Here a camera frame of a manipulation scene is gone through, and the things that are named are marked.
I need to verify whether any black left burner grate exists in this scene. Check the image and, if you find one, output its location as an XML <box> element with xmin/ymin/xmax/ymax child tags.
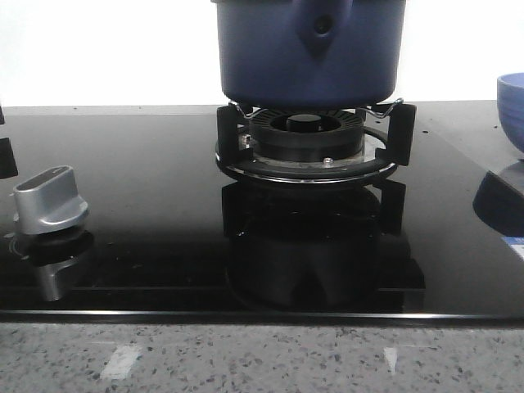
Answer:
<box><xmin>0</xmin><ymin>105</ymin><xmax>19</xmax><ymax>180</ymax></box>

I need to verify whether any dark blue cooking pot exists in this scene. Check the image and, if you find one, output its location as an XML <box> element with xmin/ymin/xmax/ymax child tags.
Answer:
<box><xmin>215</xmin><ymin>1</ymin><xmax>407</xmax><ymax>109</ymax></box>

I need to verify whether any blue white sticker label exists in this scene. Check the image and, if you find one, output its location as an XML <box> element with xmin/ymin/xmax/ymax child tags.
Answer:
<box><xmin>503</xmin><ymin>237</ymin><xmax>524</xmax><ymax>260</ymax></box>

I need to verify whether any blue plastic bowl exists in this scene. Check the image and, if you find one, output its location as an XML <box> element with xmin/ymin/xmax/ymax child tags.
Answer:
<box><xmin>497</xmin><ymin>72</ymin><xmax>523</xmax><ymax>151</ymax></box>

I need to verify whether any black glass stove top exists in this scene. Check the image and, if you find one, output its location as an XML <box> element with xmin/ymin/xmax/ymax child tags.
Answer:
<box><xmin>1</xmin><ymin>101</ymin><xmax>523</xmax><ymax>326</ymax></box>

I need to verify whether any black gas burner grate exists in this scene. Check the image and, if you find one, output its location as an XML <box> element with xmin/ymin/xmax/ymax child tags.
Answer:
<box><xmin>215</xmin><ymin>99</ymin><xmax>417</xmax><ymax>186</ymax></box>

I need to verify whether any silver stove knob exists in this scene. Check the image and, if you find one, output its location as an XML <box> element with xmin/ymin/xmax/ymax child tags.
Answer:
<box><xmin>13</xmin><ymin>165</ymin><xmax>88</xmax><ymax>235</ymax></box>

